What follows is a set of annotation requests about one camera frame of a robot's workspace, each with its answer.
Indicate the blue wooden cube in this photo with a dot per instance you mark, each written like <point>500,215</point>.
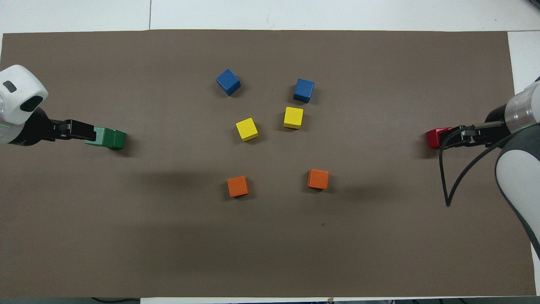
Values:
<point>303,90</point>
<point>228,82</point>

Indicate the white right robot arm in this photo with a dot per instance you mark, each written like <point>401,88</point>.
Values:
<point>519,177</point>

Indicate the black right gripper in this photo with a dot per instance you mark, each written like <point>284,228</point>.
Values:
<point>497,118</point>

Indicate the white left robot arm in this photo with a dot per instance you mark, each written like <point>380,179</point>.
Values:
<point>21,80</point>

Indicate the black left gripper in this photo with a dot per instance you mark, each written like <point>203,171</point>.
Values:
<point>38,131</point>

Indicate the yellow wooden cube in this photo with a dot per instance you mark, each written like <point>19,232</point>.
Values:
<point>247,128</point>
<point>293,117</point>

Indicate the brown paper table mat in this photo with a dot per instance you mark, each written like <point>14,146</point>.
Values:
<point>270,253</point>

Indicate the orange wooden cube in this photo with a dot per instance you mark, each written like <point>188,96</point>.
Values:
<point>318,178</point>
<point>237,186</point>

